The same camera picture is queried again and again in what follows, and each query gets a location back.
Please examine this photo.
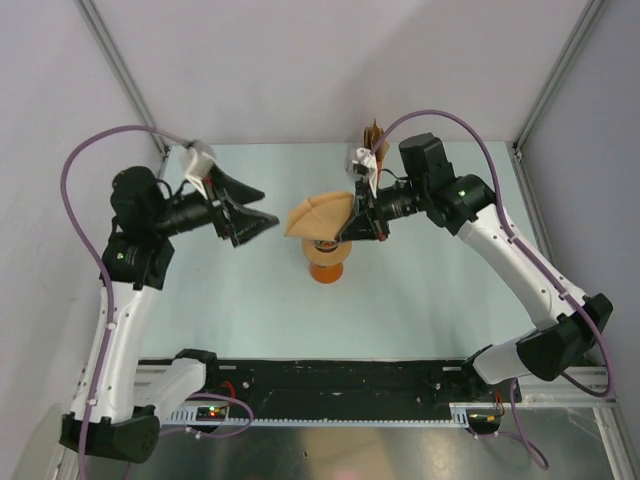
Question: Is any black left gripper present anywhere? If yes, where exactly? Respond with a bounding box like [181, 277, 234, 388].
[152, 164, 279, 247]

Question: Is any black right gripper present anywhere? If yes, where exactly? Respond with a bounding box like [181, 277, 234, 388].
[336, 176, 428, 243]

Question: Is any brown paper coffee filter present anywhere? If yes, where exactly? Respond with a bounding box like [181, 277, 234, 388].
[285, 191, 354, 241]

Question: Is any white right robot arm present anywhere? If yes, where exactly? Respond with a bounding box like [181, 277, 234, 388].
[336, 133, 613, 401]

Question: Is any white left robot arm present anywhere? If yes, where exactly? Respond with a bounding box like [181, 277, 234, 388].
[60, 166, 279, 463]

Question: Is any orange glass carafe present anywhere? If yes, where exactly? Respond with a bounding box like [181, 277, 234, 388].
[309, 262, 344, 284]

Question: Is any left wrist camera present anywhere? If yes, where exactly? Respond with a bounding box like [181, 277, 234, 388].
[181, 140, 216, 199]

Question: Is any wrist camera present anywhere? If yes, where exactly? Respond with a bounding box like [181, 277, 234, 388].
[346, 147, 379, 198]
[181, 140, 216, 199]

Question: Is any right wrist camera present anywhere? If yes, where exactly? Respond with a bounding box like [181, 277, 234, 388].
[346, 147, 379, 198]

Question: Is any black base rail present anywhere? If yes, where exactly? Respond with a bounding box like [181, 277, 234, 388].
[201, 359, 502, 422]

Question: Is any white cable duct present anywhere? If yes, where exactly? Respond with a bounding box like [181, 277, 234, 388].
[164, 403, 474, 429]

